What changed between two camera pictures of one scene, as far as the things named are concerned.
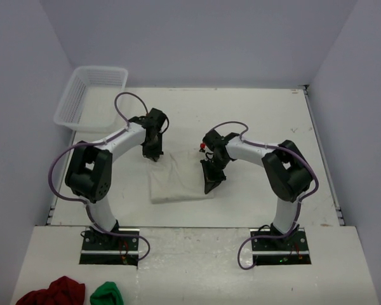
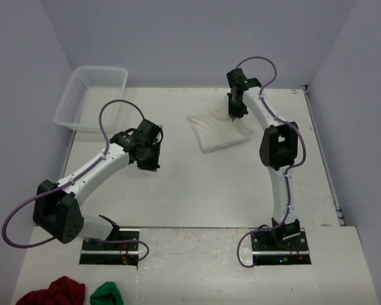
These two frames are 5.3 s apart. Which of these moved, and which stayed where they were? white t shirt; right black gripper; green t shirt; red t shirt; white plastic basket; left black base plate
Moved: white t shirt; right black gripper
Stayed: green t shirt; red t shirt; left black base plate; white plastic basket
